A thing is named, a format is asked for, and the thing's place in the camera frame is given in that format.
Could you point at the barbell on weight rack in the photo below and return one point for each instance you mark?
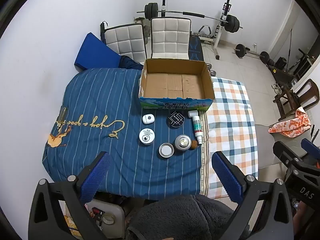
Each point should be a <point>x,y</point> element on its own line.
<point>218,33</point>

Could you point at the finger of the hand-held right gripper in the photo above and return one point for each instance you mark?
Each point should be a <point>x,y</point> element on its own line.
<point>311,148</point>
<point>285,155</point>

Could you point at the metal dumbbell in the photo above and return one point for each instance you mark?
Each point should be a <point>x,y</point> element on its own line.
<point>212,71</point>

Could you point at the grey fleece clothing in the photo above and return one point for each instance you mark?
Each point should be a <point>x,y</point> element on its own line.
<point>185,217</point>

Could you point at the white quilted chair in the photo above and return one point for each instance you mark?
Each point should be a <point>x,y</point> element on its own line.
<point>125,41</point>
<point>170,38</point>

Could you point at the black box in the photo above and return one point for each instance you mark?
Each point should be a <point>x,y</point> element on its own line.
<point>281,63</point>

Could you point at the small brown ball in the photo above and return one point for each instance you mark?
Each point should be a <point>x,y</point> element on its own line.
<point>194,145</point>

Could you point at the black round tin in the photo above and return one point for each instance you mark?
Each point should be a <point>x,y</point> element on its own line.
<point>176,120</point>

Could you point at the silver metal jar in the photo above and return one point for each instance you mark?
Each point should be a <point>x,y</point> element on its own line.
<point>183,143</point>

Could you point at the barbell with black plates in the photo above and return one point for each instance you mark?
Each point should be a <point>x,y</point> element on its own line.
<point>187,13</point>

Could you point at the dark wooden chair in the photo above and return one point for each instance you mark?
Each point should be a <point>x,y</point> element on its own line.
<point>293,97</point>

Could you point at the white round jar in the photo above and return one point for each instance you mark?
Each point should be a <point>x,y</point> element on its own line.
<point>147,136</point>

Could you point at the black folded umbrella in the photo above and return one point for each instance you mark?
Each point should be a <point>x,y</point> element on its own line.
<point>102,31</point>

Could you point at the cardboard box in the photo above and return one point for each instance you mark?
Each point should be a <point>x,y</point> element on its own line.
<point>175,85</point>

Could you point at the orange patterned cloth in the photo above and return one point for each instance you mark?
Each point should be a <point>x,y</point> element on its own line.
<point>291,125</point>

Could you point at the blue striped blanket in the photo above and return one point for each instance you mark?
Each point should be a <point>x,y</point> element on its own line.
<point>105,120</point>

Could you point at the small barbell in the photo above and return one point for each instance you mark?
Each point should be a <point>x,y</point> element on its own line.
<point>251,53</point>

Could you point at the blue foam mat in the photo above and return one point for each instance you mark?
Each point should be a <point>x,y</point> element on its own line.
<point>96,53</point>

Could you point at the dark blue cloth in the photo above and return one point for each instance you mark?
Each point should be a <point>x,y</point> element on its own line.
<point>131,63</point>

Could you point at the silver jar lid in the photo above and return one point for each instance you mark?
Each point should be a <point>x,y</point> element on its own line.
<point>166,150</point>

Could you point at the black bench pad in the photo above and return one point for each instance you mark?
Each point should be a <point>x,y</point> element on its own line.
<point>195,48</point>

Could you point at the white squeeze tube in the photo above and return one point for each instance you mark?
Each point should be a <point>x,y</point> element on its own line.
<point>198,130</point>

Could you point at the plaid blanket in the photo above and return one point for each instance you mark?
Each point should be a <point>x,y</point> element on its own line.
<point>230,120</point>

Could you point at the white earbud case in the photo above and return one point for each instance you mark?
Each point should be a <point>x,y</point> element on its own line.
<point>148,119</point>

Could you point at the white shoes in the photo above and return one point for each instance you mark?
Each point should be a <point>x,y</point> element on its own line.
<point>277,88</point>

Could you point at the small white cap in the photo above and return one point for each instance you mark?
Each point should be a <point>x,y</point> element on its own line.
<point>193,114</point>

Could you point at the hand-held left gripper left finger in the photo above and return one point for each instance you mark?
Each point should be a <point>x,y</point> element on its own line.
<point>96,177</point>

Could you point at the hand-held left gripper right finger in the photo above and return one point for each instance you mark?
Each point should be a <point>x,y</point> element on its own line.
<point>226,177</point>

